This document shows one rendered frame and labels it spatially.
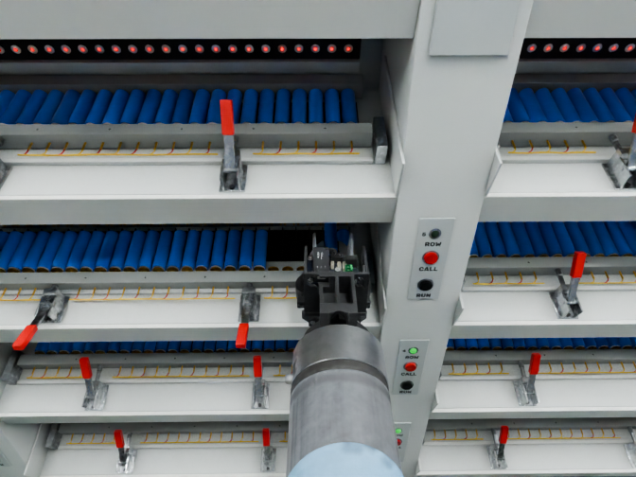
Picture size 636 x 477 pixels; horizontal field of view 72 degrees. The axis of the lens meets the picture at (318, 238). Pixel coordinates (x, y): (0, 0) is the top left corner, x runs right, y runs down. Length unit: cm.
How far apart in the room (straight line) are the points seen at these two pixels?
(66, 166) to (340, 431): 42
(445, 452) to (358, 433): 62
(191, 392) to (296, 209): 41
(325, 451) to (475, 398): 49
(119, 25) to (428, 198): 34
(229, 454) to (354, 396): 60
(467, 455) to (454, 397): 21
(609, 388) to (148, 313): 74
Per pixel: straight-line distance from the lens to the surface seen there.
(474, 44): 44
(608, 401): 90
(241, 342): 55
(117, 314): 67
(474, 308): 65
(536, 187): 54
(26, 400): 90
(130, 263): 68
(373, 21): 43
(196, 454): 96
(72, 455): 104
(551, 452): 104
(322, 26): 43
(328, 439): 35
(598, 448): 108
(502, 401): 82
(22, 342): 65
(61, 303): 70
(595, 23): 50
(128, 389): 83
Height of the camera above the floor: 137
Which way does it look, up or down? 35 degrees down
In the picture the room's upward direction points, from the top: straight up
